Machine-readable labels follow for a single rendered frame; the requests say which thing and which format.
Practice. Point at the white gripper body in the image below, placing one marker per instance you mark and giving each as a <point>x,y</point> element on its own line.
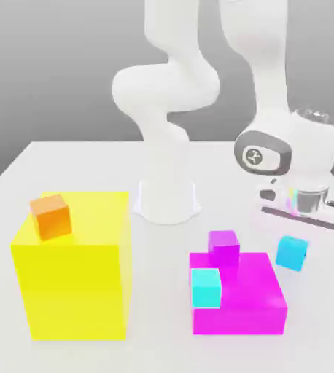
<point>295,223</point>

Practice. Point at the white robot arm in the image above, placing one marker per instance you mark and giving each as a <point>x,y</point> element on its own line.
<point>167,87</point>

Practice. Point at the small blue cube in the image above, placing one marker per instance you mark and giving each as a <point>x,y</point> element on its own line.
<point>291,253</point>

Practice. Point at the small purple cube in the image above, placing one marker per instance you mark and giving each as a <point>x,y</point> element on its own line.
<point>224,247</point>

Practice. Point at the small cyan cube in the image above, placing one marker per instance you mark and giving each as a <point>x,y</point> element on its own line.
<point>205,288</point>

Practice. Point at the small orange cube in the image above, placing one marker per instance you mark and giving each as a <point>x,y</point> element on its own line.
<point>51,217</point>

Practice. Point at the large magenta box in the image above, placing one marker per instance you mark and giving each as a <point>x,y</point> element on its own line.
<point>248,297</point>

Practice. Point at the large yellow box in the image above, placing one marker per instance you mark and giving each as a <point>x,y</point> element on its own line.
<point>73,285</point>

